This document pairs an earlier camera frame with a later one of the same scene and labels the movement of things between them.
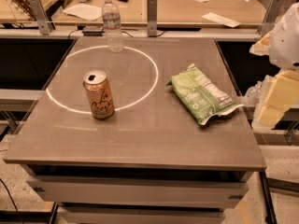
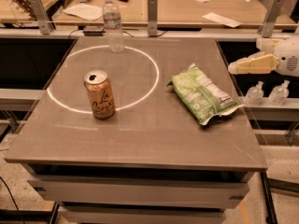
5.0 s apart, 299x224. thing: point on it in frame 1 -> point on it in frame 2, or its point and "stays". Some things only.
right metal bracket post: [276, 9] stays
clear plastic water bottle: [111, 24] stays
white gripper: [286, 41] -> [288, 58]
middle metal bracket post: [151, 16] stays
